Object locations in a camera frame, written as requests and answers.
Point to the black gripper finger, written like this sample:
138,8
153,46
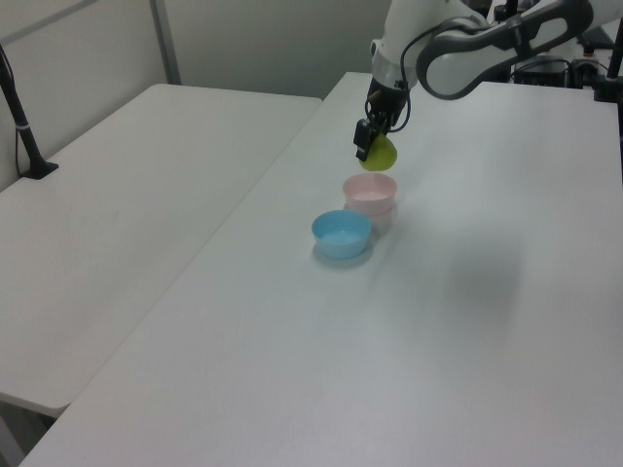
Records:
362,141
384,125

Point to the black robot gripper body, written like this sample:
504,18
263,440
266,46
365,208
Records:
384,102

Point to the green pear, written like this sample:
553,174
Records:
384,158

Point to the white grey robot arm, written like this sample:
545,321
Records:
452,68

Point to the pink plastic bowl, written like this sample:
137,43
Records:
370,194

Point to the blue plastic bowl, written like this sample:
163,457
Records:
340,238

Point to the black electronics equipment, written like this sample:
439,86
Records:
540,68

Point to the black clamped pole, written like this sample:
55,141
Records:
603,87

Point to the white side table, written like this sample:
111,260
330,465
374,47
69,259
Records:
121,219

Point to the black pole stand with base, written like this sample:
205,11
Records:
24,136

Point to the grey metal partition post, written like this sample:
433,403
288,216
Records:
165,44

